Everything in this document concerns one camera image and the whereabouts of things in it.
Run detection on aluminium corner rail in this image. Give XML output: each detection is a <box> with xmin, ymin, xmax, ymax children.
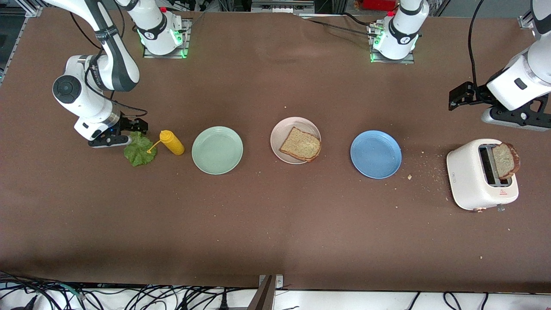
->
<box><xmin>518</xmin><ymin>0</ymin><xmax>536</xmax><ymax>29</ymax></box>

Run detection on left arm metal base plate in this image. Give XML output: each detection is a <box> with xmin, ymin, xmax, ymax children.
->
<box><xmin>369</xmin><ymin>24</ymin><xmax>416</xmax><ymax>65</ymax></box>

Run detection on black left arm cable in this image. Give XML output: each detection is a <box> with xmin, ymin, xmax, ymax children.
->
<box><xmin>468</xmin><ymin>0</ymin><xmax>489</xmax><ymax>89</ymax></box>

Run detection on blue plate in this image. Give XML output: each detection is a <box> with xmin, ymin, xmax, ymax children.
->
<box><xmin>350</xmin><ymin>130</ymin><xmax>402</xmax><ymax>179</ymax></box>

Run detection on white toaster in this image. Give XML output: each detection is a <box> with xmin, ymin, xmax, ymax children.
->
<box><xmin>446</xmin><ymin>139</ymin><xmax>520</xmax><ymax>213</ymax></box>

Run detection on dark-crust bread slice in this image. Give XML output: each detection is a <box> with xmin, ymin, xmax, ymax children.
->
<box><xmin>492</xmin><ymin>143</ymin><xmax>521</xmax><ymax>180</ymax></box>

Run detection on black cable on table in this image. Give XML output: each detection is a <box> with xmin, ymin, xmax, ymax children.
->
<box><xmin>301</xmin><ymin>12</ymin><xmax>379</xmax><ymax>34</ymax></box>

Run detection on tangled black cables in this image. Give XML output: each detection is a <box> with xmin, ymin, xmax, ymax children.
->
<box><xmin>0</xmin><ymin>270</ymin><xmax>259</xmax><ymax>310</ymax></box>

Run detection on green plate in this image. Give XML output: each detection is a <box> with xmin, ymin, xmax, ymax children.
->
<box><xmin>192</xmin><ymin>126</ymin><xmax>244</xmax><ymax>175</ymax></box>

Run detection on grey metal equipment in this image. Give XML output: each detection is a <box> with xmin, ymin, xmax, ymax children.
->
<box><xmin>251</xmin><ymin>0</ymin><xmax>316</xmax><ymax>14</ymax></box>

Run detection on light-crust bread slice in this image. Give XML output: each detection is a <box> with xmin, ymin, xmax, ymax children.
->
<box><xmin>279</xmin><ymin>126</ymin><xmax>322</xmax><ymax>163</ymax></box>

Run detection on yellow squeeze bottle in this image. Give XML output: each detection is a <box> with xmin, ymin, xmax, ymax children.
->
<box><xmin>146</xmin><ymin>130</ymin><xmax>186</xmax><ymax>156</ymax></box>

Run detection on dark metal post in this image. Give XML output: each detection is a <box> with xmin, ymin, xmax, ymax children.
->
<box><xmin>247</xmin><ymin>276</ymin><xmax>274</xmax><ymax>310</ymax></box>

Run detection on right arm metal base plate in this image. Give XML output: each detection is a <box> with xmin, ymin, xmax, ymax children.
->
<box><xmin>143</xmin><ymin>18</ymin><xmax>192</xmax><ymax>59</ymax></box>

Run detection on beige plate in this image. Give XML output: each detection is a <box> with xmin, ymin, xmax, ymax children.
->
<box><xmin>270</xmin><ymin>117</ymin><xmax>322</xmax><ymax>165</ymax></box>

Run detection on silver metal bracket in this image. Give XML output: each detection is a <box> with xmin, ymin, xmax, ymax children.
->
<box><xmin>258</xmin><ymin>274</ymin><xmax>284</xmax><ymax>289</ymax></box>

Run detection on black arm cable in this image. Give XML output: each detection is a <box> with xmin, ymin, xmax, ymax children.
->
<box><xmin>468</xmin><ymin>0</ymin><xmax>489</xmax><ymax>89</ymax></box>
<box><xmin>69</xmin><ymin>11</ymin><xmax>149</xmax><ymax>119</ymax></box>

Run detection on aluminium edge rail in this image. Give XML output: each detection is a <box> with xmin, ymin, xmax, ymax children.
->
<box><xmin>0</xmin><ymin>0</ymin><xmax>44</xmax><ymax>84</ymax></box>

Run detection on red box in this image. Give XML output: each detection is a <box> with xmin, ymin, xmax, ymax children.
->
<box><xmin>361</xmin><ymin>0</ymin><xmax>397</xmax><ymax>11</ymax></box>

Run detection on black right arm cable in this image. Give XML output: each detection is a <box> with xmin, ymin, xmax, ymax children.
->
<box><xmin>69</xmin><ymin>11</ymin><xmax>149</xmax><ymax>119</ymax></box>

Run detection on green lettuce leaf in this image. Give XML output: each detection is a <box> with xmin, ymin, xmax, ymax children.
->
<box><xmin>124</xmin><ymin>131</ymin><xmax>158</xmax><ymax>167</ymax></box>

